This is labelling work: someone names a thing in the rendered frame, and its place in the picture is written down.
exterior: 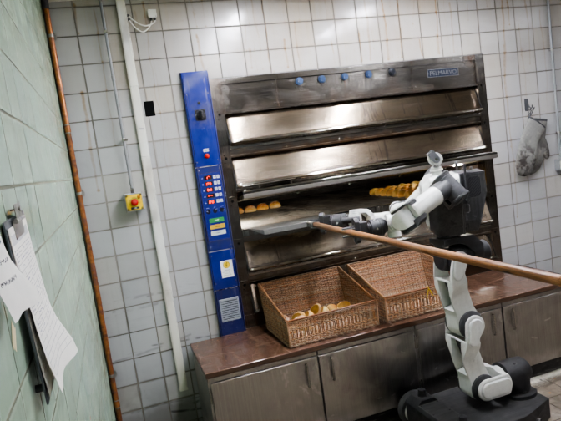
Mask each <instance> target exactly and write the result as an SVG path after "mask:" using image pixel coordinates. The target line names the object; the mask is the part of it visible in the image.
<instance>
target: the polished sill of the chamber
mask: <svg viewBox="0 0 561 421"><path fill-rule="evenodd" d="M391 204H392V203H390V204H385V205H377V206H372V207H367V208H362V209H368V210H370V211H371V212H372V213H379V212H384V211H389V207H390V205H391ZM242 234H243V238H244V237H248V236H257V235H262V234H261V233H259V232H256V231H253V230H250V229H247V230H242Z"/></svg>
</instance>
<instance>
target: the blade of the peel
mask: <svg viewBox="0 0 561 421"><path fill-rule="evenodd" d="M318 218H319V216H312V217H307V218H302V219H298V220H293V221H284V222H280V223H275V224H270V225H265V226H257V227H252V228H248V229H250V230H253V231H256V232H259V233H261V234H263V235H267V234H271V233H276V232H281V231H289V230H294V229H298V228H303V227H307V221H309V220H315V219H318Z"/></svg>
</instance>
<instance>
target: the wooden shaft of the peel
mask: <svg viewBox="0 0 561 421"><path fill-rule="evenodd" d="M313 226H314V227H316V228H320V229H323V230H327V231H334V232H337V233H341V234H344V235H348V236H354V237H358V238H361V239H365V240H369V241H375V242H379V243H382V244H386V245H389V246H395V247H400V248H403V249H407V250H410V251H416V252H421V253H424V254H428V255H431V256H437V257H441V258H445V259H448V260H452V261H458V262H461V263H465V264H469V265H473V266H479V267H482V268H486V269H490V270H494V271H500V272H503V273H507V274H510V275H515V276H520V277H524V278H528V279H531V280H535V281H539V282H545V283H548V284H552V285H555V286H560V287H561V275H559V274H555V273H551V272H547V271H540V270H536V269H532V268H527V267H524V266H517V265H513V264H508V263H505V262H500V261H494V260H489V259H485V258H481V257H477V256H470V255H466V254H462V253H458V252H454V251H447V250H443V249H439V248H435V247H430V246H424V245H420V244H416V243H411V242H408V241H400V240H397V239H392V238H388V237H385V236H377V235H373V234H369V233H366V232H361V231H354V230H344V231H342V230H341V228H342V227H338V226H331V225H327V224H322V223H319V222H314V223H313Z"/></svg>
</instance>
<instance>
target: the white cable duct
mask: <svg viewBox="0 0 561 421"><path fill-rule="evenodd" d="M115 2H116V8H117V13H118V18H119V27H120V32H121V38H122V43H123V48H124V58H125V63H126V69H127V74H128V79H129V88H130V93H131V99H132V104H133V109H134V118H135V123H136V129H137V134H138V139H139V148H140V154H141V159H142V164H143V169H144V178H145V184H146V190H147V195H148V200H149V209H150V214H151V220H152V225H153V230H154V239H155V245H156V250H157V255H158V260H159V269H160V275H161V280H162V285H163V290H164V299H165V305H166V310H167V316H168V321H169V330H170V336H171V341H172V346H173V351H174V360H175V366H176V371H177V376H178V381H179V390H180V392H182V391H185V390H188V385H187V379H186V374H185V369H184V359H183V354H182V349H181V344H180V339H179V330H178V323H177V318H176V313H175V308H174V298H173V293H172V287H171V282H170V277H169V268H168V262H167V257H166V252H165V247H164V237H163V232H162V226H161V221H160V216H159V207H158V201H157V196H156V190H155V185H154V176H153V171H152V165H151V160H150V155H149V146H148V140H147V134H146V129H145V124H144V115H143V110H142V104H141V99H140V93H139V84H138V79H137V74H136V68H135V63H134V54H133V48H132V43H131V37H130V32H129V23H128V18H127V13H126V7H125V2H124V0H115Z"/></svg>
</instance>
